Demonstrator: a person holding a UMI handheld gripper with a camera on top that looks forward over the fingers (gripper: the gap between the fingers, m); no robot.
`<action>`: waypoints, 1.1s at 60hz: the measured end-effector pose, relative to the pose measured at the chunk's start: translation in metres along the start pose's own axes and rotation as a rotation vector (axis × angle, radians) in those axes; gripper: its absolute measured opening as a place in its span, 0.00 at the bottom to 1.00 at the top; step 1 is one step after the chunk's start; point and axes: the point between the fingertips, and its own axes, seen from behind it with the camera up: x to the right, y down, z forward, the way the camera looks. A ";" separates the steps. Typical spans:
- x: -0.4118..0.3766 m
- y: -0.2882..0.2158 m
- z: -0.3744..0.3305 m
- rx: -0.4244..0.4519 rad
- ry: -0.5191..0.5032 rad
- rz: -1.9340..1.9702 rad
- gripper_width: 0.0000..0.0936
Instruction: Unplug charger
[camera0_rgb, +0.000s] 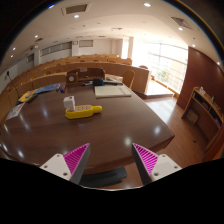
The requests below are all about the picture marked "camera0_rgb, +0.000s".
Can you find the wooden shelf unit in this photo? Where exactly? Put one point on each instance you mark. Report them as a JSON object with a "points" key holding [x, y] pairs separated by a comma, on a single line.
{"points": [[203, 115]]}

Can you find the ceiling lights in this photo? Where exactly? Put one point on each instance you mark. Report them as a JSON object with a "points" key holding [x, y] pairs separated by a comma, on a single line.
{"points": [[147, 4]]}

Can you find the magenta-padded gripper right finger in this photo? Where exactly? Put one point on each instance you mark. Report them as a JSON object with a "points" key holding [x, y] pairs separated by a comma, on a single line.
{"points": [[148, 160]]}

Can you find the black handheld microphone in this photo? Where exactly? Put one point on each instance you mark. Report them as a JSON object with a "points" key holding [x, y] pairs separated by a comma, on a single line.
{"points": [[98, 82]]}

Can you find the white book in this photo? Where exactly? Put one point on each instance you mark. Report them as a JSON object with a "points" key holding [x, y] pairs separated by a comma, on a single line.
{"points": [[112, 91]]}

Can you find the rows of wooden seats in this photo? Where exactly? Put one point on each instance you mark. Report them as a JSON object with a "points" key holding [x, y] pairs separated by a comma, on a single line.
{"points": [[83, 59]]}

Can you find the red marker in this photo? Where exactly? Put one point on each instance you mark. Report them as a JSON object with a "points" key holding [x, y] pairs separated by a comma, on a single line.
{"points": [[59, 88]]}

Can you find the white and red leaflet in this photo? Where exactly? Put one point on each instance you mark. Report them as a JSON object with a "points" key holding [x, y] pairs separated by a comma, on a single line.
{"points": [[15, 111]]}

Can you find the black gooseneck microphone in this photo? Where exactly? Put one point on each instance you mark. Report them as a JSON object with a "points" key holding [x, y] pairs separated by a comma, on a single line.
{"points": [[13, 85]]}

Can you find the wooden desk organizer with clock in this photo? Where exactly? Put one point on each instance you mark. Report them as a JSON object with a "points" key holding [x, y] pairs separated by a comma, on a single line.
{"points": [[87, 73]]}

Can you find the wooden chair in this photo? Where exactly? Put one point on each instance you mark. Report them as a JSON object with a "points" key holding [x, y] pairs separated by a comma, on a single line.
{"points": [[128, 77]]}

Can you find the slatted ceiling air vent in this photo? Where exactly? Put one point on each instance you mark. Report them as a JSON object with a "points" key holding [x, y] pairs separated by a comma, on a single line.
{"points": [[181, 22]]}

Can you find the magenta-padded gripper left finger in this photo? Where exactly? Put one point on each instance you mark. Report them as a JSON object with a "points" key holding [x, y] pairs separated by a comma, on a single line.
{"points": [[77, 159]]}

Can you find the blue marker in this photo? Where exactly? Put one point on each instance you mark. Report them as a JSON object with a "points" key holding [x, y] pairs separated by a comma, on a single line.
{"points": [[63, 89]]}

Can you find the square ceiling air vent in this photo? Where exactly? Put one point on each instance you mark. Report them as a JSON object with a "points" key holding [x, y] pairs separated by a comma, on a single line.
{"points": [[76, 8]]}

